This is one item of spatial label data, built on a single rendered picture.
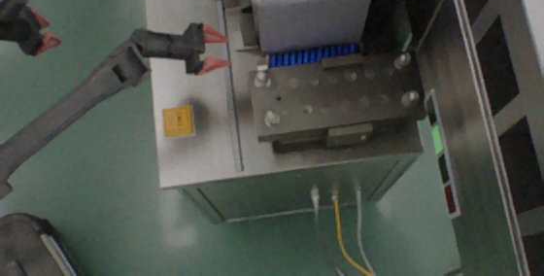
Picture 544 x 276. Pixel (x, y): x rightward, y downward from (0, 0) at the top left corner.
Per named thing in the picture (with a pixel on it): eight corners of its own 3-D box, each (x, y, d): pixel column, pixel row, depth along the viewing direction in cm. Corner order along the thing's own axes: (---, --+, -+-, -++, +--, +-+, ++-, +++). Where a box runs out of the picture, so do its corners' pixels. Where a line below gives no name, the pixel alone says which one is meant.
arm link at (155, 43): (140, 58, 124) (143, 31, 122) (132, 53, 129) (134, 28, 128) (172, 61, 127) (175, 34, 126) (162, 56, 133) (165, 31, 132)
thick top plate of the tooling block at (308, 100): (250, 80, 144) (248, 71, 139) (411, 58, 145) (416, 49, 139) (257, 143, 140) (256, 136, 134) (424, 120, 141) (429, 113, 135)
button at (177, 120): (163, 111, 150) (161, 108, 148) (190, 107, 150) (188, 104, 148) (165, 137, 148) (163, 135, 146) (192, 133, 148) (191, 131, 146)
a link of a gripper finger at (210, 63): (226, 79, 137) (187, 76, 133) (222, 51, 139) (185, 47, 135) (238, 67, 131) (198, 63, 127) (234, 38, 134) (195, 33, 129)
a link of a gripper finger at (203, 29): (224, 65, 138) (187, 62, 133) (221, 38, 140) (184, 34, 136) (236, 53, 132) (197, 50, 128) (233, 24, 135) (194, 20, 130)
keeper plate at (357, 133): (325, 140, 146) (328, 127, 136) (365, 134, 146) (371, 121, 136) (327, 150, 145) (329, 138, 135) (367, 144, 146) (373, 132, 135)
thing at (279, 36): (261, 56, 142) (257, 21, 124) (358, 43, 143) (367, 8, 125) (262, 57, 142) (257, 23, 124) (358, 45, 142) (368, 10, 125)
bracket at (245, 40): (231, 34, 156) (218, -26, 126) (255, 31, 156) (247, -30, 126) (233, 51, 154) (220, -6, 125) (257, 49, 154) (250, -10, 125)
